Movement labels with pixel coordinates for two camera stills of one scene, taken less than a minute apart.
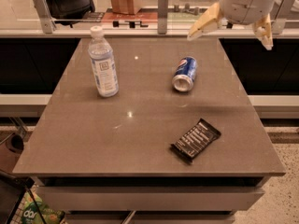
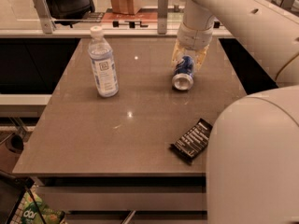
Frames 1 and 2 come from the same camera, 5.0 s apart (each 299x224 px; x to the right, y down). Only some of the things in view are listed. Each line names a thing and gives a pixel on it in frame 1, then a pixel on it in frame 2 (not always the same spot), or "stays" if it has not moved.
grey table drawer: x=151 y=199 stays
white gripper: x=248 y=7 → x=193 y=38
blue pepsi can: x=184 y=74 stays
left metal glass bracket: x=48 y=22 stays
